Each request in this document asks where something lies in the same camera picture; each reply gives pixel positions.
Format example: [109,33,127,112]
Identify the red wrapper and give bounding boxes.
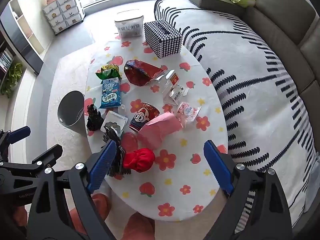
[122,148,155,173]

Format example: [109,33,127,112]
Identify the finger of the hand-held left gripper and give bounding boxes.
[0,126,32,160]
[15,144,63,170]

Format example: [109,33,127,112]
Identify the white animal print drawer cabinet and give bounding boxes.
[42,0,86,34]

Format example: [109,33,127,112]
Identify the clear bag with printed text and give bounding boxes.
[114,9,145,39]

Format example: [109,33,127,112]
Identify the floral strawberry tablecloth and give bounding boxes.
[84,40,229,222]

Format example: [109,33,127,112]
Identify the blue milk carton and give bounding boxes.
[99,76,123,109]

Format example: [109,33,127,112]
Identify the white rug with black marks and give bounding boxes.
[154,0,320,228]

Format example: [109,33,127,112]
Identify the white cardboard box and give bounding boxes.
[150,69,191,105]

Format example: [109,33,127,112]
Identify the black white studded tissue box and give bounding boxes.
[144,19,183,59]

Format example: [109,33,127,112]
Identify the clear plastic wrapped cup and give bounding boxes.
[177,102,202,128]

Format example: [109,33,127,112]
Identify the red foil snack bag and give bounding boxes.
[124,59,168,87]

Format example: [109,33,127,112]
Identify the beige carpet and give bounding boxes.
[46,52,113,170]

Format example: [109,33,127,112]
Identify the clear plastic tray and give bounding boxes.
[100,111,125,133]

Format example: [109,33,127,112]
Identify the black wrapper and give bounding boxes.
[86,104,104,132]

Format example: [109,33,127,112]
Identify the pink crumpled plastic bag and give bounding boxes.
[137,112,182,150]

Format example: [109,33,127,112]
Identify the grey cushion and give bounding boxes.
[187,0,247,12]

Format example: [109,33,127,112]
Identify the bookshelf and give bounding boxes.
[0,0,52,100]

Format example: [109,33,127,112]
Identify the grey trash bin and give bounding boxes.
[57,91,85,132]

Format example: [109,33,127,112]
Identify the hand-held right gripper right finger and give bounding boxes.
[204,140,293,240]

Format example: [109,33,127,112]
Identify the green potted plant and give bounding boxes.
[1,62,23,98]

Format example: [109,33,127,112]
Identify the grey sofa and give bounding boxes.
[187,0,320,153]

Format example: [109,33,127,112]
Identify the green snack wrapper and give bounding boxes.
[95,64,122,80]

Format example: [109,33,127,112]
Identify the red cartoon drink can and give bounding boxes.
[128,102,160,132]

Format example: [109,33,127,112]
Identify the black shredded plastic piece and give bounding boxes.
[102,126,132,178]

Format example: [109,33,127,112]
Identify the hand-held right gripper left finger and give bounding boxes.
[26,140,118,240]

